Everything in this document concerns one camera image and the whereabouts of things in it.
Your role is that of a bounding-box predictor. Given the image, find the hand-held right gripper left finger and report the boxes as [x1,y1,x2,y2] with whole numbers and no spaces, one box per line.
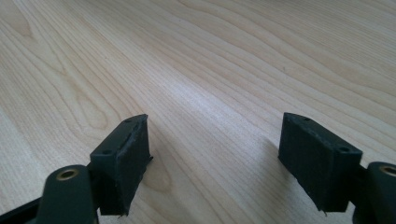
[89,113,154,217]

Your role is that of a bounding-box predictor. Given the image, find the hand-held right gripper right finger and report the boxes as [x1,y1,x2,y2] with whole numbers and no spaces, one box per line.
[277,111,364,217]

